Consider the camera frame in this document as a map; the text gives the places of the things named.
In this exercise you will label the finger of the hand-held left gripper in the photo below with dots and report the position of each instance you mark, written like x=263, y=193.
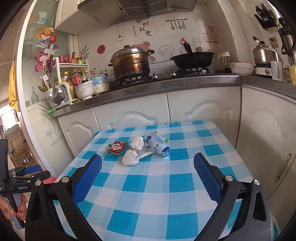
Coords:
x=44, y=175
x=32, y=169

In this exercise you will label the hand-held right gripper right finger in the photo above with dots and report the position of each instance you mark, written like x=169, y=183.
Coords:
x=208, y=178

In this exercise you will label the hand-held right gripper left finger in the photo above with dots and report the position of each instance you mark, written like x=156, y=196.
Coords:
x=89, y=178

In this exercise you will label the red snack packet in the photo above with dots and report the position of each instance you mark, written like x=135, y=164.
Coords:
x=116, y=148

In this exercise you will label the white tissue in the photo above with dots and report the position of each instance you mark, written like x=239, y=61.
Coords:
x=138, y=142
x=130, y=158

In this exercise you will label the white blue-label milk bottle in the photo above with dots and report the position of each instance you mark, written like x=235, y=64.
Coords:
x=156, y=142

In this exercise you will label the silver foil pouch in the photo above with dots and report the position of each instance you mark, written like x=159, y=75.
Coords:
x=146, y=152

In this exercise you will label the person's left hand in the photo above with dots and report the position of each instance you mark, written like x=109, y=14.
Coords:
x=23, y=206

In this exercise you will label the wooden chair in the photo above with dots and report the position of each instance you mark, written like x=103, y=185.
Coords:
x=19, y=150

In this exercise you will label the blue checked tablecloth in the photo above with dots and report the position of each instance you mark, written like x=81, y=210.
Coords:
x=161, y=185

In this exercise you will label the yellow cloth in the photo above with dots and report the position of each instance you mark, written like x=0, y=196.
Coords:
x=13, y=90

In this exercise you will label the utensil holder with ladles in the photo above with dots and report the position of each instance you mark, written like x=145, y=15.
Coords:
x=52, y=95

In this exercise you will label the stack of white bowls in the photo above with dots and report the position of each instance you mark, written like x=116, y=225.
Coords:
x=83, y=91

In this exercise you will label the white spice rack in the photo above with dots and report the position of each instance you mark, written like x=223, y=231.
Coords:
x=66, y=88

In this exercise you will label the blue cartoon bowl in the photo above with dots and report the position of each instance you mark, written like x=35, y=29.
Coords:
x=101, y=85

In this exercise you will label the steel kitchen countertop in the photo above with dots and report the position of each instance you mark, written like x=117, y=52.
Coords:
x=185, y=82

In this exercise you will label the row of condiment bottles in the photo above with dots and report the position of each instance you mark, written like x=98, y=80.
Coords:
x=76, y=78

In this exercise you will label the panda figure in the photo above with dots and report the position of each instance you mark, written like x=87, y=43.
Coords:
x=103, y=73

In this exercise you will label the black gas stove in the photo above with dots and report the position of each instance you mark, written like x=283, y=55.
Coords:
x=161, y=78

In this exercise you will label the white floral bowl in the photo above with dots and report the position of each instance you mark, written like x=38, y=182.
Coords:
x=241, y=69

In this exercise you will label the black wok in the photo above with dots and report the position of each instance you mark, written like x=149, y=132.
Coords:
x=192, y=60

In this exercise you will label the white induction cooker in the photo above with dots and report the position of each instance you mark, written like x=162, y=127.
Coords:
x=262, y=71

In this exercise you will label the steel steamer pot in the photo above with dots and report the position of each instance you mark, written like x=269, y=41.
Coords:
x=130, y=62

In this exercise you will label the colourful flower stickers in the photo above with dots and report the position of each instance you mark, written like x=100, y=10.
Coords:
x=47, y=46

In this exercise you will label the white mug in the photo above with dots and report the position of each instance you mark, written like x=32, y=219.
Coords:
x=276, y=70

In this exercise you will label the yellow cup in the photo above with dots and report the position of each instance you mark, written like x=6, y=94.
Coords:
x=292, y=75

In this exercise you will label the steel kettle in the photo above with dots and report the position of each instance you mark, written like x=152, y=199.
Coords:
x=264, y=53

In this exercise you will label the white upper cabinet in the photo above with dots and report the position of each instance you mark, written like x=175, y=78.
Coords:
x=66, y=16

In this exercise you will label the steel range hood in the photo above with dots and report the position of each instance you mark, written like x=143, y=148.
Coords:
x=138, y=8

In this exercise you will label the grey flower wall decal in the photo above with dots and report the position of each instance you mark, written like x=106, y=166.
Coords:
x=49, y=132

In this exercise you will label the wall power socket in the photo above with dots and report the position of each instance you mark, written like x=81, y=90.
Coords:
x=274, y=41

